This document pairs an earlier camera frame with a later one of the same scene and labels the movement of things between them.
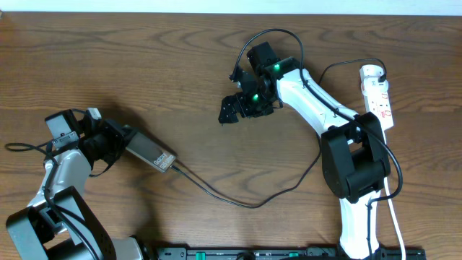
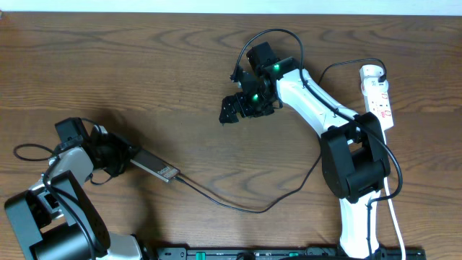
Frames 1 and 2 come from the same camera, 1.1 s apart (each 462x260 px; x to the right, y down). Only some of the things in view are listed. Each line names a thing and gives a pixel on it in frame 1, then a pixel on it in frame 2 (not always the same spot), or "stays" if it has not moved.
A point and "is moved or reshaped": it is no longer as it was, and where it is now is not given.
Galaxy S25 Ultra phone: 150,152 to 154,165
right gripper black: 245,110 stays
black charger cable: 317,152 is moved or reshaped
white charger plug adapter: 371,71 stays
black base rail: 282,253 stays
